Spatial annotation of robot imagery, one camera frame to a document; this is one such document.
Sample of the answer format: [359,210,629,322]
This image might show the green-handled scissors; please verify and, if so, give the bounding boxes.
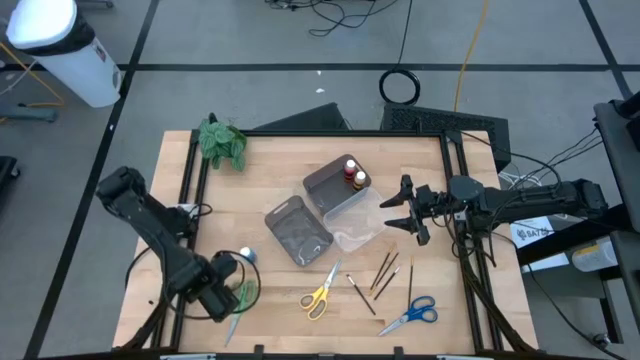
[223,279,259,347]

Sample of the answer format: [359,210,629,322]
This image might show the potted green plant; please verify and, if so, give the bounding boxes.
[197,112,249,173]

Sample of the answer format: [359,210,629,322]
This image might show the blue-handled scissors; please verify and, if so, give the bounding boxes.
[376,295,440,338]

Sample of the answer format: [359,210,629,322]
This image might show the dark side cart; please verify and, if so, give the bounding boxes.
[593,92,640,346]

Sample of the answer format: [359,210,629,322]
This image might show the dark grey plastic bin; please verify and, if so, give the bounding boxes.
[301,153,374,217]

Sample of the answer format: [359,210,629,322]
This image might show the smoky translucent plastic bin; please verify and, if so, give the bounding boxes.
[263,194,335,268]

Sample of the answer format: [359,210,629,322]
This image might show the black aluminium table frame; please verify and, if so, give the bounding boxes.
[149,127,539,360]

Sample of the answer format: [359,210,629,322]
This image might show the black perforated floor panel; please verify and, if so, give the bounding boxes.
[380,103,512,174]

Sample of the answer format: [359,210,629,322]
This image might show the plain black floor panel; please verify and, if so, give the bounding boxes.
[253,101,350,133]

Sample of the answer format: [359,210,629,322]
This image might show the clear plastic bin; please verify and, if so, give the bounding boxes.
[321,186,389,254]

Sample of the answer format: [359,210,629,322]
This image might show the yellow floor cable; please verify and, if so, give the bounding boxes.
[452,0,490,113]

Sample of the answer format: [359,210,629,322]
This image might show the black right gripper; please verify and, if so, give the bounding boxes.
[378,174,452,247]

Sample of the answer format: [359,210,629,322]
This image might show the white trash can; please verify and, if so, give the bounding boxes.
[5,0,123,109]

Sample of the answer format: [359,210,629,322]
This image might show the yellow-handled scissors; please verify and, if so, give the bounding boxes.
[298,257,344,322]

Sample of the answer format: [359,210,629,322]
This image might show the coiled black cable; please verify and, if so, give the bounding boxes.
[378,68,422,107]

